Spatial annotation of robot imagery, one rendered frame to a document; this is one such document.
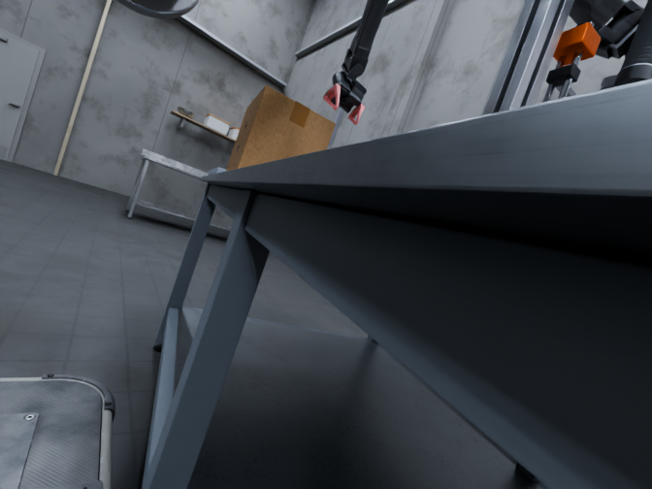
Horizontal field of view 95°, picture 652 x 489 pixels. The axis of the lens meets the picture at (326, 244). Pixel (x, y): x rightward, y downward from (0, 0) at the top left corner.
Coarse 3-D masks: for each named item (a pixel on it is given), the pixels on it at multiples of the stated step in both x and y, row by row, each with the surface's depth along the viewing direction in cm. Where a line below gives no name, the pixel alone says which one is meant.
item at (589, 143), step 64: (448, 128) 8; (512, 128) 7; (576, 128) 5; (640, 128) 5; (320, 192) 18; (384, 192) 11; (448, 192) 8; (512, 192) 6; (576, 192) 5; (640, 192) 4; (640, 256) 7
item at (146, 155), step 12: (144, 156) 421; (156, 156) 487; (144, 168) 421; (180, 168) 511; (192, 168) 521; (132, 192) 476; (132, 204) 423; (144, 204) 445; (180, 216) 465; (192, 216) 506; (228, 228) 524
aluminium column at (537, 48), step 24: (528, 0) 45; (552, 0) 41; (528, 24) 44; (552, 24) 43; (528, 48) 42; (552, 48) 43; (504, 72) 45; (528, 72) 42; (504, 96) 44; (528, 96) 43
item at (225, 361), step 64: (256, 192) 46; (192, 256) 137; (256, 256) 48; (320, 256) 22; (384, 256) 15; (448, 256) 12; (512, 256) 10; (576, 256) 8; (192, 320) 131; (256, 320) 158; (384, 320) 14; (448, 320) 11; (512, 320) 9; (576, 320) 8; (640, 320) 7; (192, 384) 47; (256, 384) 101; (320, 384) 116; (384, 384) 136; (448, 384) 10; (512, 384) 9; (576, 384) 8; (640, 384) 7; (192, 448) 49; (256, 448) 75; (320, 448) 82; (384, 448) 92; (448, 448) 104; (512, 448) 8; (576, 448) 7; (640, 448) 6
